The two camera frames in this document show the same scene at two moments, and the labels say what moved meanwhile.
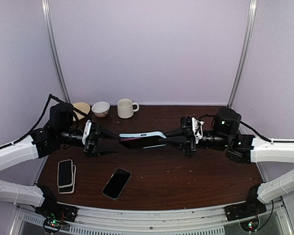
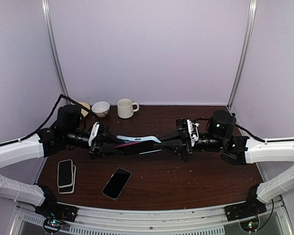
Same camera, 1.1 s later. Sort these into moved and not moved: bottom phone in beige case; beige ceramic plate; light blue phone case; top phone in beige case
Moved: light blue phone case
Not moved: top phone in beige case; bottom phone in beige case; beige ceramic plate
